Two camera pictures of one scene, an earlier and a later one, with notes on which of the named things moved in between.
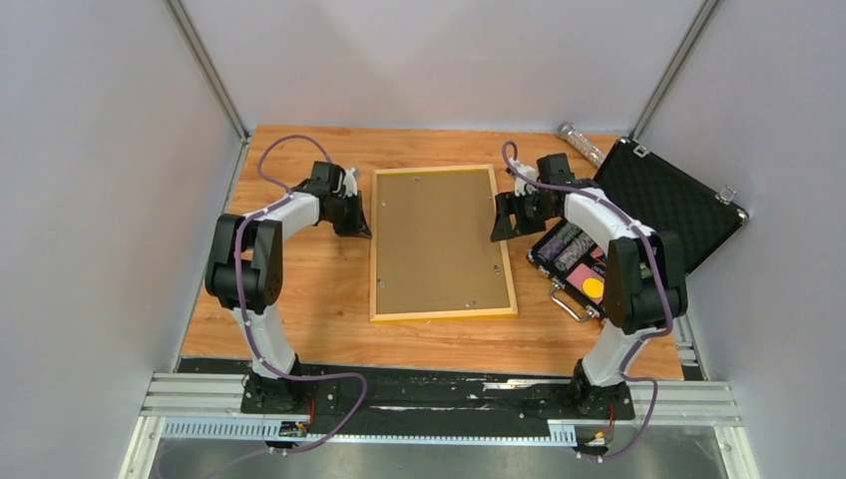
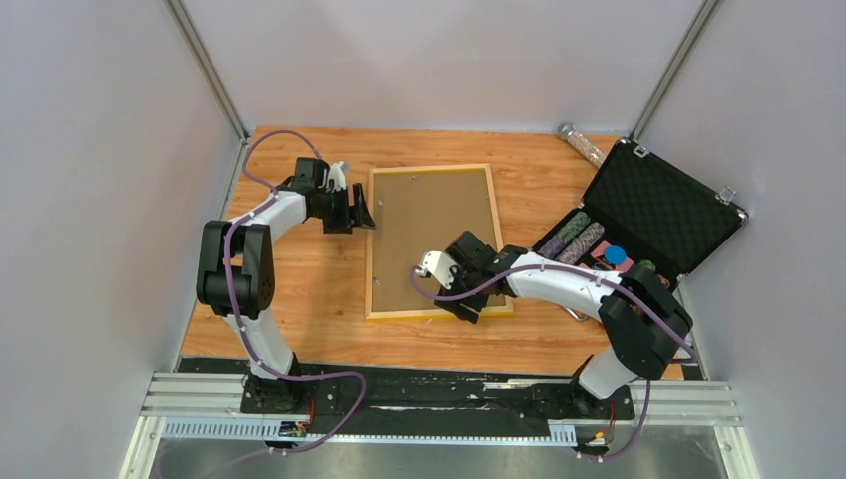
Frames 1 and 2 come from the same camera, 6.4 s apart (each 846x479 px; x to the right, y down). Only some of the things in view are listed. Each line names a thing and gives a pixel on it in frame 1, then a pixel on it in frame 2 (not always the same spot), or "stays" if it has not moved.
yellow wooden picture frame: (375, 317) stays
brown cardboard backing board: (434, 246) stays
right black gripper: (508, 204) → (465, 313)
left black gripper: (358, 227) stays
